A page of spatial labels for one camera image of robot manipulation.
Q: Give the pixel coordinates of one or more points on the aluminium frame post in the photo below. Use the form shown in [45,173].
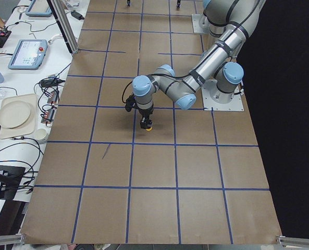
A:
[64,25]

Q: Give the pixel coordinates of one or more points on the white paper cup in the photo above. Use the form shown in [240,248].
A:
[41,135]

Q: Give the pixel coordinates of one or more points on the far blue teach pendant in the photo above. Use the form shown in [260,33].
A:
[38,8]

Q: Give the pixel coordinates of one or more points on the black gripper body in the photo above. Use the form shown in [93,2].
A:
[145,114]

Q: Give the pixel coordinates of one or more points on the black power adapter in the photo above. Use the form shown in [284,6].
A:
[77,15]

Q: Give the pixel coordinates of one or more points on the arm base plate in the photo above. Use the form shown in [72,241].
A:
[215,100]
[200,24]

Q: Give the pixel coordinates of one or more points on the red green circuit board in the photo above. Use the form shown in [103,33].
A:
[53,97]

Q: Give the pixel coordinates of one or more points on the blue teach pendant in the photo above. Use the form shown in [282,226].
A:
[28,55]
[38,8]

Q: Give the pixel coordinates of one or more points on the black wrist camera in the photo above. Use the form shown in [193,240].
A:
[130,103]

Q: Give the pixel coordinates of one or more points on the near blue teach pendant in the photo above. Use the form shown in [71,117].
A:
[28,55]

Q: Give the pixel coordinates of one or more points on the black usb hub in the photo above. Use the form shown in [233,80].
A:
[50,82]

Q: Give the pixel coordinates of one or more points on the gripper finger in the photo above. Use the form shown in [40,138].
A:
[142,124]
[149,123]

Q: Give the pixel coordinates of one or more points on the black camera stand base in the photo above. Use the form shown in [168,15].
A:
[10,178]

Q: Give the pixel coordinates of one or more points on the beige round plate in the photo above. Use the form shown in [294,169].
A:
[14,114]

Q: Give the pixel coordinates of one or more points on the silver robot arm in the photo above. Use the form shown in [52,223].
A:
[236,21]

